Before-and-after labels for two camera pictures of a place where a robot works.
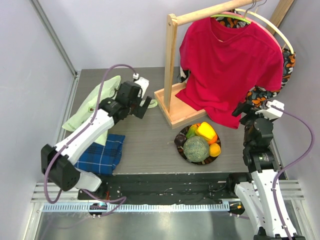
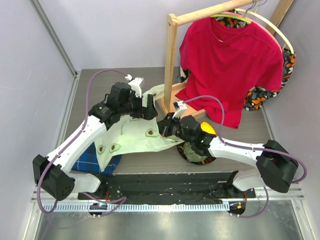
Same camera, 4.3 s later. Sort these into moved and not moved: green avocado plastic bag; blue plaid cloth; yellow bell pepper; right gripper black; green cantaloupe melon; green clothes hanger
Moved: right gripper black; green avocado plastic bag
Not moved: blue plaid cloth; green cantaloupe melon; yellow bell pepper; green clothes hanger
